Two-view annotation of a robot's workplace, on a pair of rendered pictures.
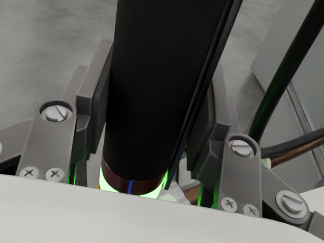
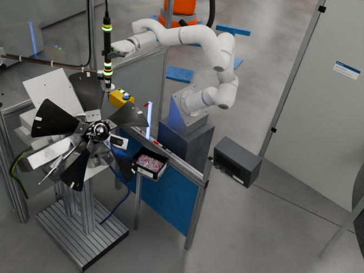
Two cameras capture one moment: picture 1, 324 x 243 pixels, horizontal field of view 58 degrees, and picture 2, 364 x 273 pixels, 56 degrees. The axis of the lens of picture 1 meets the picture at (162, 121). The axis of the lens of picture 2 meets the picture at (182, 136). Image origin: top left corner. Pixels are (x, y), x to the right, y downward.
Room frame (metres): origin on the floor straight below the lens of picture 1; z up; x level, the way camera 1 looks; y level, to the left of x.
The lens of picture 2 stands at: (0.94, 1.37, 2.55)
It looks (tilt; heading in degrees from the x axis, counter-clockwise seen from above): 41 degrees down; 222
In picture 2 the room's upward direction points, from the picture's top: 10 degrees clockwise
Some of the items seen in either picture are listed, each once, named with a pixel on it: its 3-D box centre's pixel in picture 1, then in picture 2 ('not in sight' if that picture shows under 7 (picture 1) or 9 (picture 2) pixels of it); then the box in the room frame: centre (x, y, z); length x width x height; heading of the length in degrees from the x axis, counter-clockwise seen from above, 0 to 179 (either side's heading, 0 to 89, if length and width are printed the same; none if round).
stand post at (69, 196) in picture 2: not in sight; (66, 172); (0.27, -0.31, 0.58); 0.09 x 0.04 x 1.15; 7
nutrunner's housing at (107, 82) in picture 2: not in sight; (107, 54); (0.09, 0.01, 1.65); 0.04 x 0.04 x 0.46
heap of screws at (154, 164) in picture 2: not in sight; (149, 164); (-0.12, 0.16, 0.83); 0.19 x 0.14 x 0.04; 112
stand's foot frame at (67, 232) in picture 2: not in sight; (82, 225); (0.25, -0.18, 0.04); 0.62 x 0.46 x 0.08; 97
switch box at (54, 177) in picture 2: not in sight; (52, 164); (0.36, -0.30, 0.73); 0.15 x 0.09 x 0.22; 97
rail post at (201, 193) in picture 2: not in sight; (194, 220); (-0.33, 0.49, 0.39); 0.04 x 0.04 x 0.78; 7
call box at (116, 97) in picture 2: not in sight; (122, 101); (-0.23, -0.33, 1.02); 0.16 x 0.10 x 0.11; 97
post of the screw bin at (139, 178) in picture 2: not in sight; (138, 199); (-0.10, 0.09, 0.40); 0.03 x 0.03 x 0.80; 22
